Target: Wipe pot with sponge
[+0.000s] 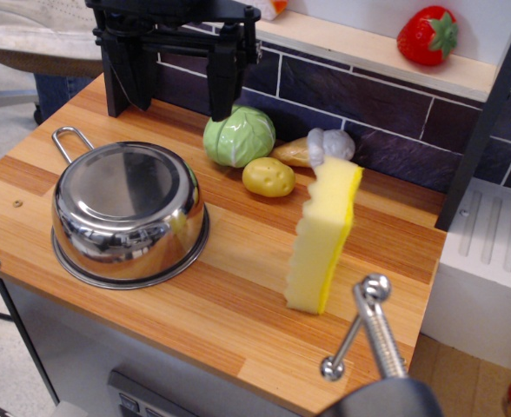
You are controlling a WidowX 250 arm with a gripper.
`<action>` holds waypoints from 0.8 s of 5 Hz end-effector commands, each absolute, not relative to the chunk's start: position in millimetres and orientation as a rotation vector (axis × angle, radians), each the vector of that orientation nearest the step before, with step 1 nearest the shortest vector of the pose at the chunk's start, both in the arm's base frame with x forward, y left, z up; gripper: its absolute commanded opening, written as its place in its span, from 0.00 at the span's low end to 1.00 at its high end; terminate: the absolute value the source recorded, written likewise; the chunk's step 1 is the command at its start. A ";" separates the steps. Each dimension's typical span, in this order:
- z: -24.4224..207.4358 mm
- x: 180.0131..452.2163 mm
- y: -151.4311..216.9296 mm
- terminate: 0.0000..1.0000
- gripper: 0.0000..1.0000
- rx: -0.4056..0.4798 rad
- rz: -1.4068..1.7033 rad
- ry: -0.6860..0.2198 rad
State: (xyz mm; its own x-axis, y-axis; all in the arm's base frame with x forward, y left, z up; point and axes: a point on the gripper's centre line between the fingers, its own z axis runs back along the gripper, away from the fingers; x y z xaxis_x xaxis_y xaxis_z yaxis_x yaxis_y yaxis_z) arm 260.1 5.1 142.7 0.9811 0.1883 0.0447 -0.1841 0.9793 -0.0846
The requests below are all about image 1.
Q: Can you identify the yellow toy potato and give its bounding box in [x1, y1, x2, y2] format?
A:
[242, 157, 295, 197]

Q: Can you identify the upside-down stainless steel pot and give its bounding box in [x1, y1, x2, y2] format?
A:
[51, 126, 210, 289]

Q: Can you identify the yellow sponge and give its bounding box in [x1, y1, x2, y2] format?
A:
[284, 156, 363, 314]

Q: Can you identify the grey control panel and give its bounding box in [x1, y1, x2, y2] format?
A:
[107, 371, 195, 417]

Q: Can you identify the red toy strawberry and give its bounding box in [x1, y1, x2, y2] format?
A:
[396, 5, 459, 66]

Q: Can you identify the white toy sink drainer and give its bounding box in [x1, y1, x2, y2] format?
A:
[421, 179, 511, 368]

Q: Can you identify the green toy cabbage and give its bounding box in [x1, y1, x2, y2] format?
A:
[203, 105, 276, 168]

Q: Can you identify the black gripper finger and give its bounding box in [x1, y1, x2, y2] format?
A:
[207, 25, 248, 122]
[98, 36, 157, 117]

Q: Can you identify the tan toy bread piece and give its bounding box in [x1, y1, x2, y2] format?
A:
[269, 137, 311, 168]

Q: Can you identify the grey toy mushroom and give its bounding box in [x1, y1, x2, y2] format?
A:
[307, 128, 355, 169]

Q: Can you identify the wooden shelf board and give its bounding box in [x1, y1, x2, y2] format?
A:
[256, 10, 499, 103]

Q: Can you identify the orange white toy on shelf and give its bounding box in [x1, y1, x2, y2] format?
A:
[243, 0, 289, 21]

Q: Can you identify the white sneaker shoe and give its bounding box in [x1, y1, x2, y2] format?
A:
[0, 1, 103, 78]

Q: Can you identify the metal clamp screw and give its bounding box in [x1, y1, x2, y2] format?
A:
[320, 273, 408, 381]

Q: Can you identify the dark metal shelf post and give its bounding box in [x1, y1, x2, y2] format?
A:
[435, 40, 511, 231]

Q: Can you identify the blue jeans leg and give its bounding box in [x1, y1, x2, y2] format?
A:
[34, 74, 93, 125]

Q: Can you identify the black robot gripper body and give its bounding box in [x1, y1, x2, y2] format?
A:
[85, 1, 262, 64]

